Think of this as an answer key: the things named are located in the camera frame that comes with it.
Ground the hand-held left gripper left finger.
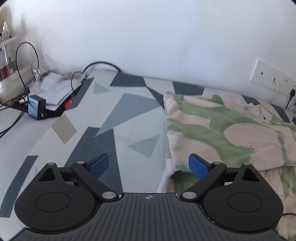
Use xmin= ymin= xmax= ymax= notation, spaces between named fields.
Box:
xmin=35 ymin=153 xmax=119 ymax=202

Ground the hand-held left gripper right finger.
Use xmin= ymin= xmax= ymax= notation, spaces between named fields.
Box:
xmin=178 ymin=153 xmax=265 ymax=202

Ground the green leaf print pajama shirt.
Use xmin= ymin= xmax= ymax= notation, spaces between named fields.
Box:
xmin=157 ymin=91 xmax=296 ymax=241

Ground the geometric patterned tablecloth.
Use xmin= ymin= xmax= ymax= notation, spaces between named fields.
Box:
xmin=0 ymin=68 xmax=296 ymax=218

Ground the black power strip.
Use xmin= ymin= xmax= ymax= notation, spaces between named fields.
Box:
xmin=28 ymin=76 xmax=95 ymax=121

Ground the blue grey charger block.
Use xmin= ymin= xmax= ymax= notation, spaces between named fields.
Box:
xmin=27 ymin=95 xmax=47 ymax=120

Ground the pile of white paper packets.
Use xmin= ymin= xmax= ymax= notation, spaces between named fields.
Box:
xmin=20 ymin=71 xmax=85 ymax=112

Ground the clear cosmetic organizer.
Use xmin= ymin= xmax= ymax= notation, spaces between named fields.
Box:
xmin=0 ymin=35 xmax=33 ymax=103

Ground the glass perfume bottle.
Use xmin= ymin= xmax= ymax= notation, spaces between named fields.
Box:
xmin=2 ymin=21 xmax=11 ymax=41

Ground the thick black power cable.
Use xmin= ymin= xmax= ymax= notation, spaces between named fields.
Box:
xmin=70 ymin=61 xmax=127 ymax=98

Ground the white network cable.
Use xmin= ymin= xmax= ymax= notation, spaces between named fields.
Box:
xmin=267 ymin=77 xmax=281 ymax=103

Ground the white wall socket panel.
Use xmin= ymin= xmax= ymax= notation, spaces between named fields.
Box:
xmin=251 ymin=59 xmax=296 ymax=96

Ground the black wall plug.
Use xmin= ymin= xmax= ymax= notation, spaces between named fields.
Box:
xmin=285 ymin=89 xmax=296 ymax=110

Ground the thin black looped cable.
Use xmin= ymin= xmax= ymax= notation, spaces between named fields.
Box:
xmin=0 ymin=42 xmax=40 ymax=139

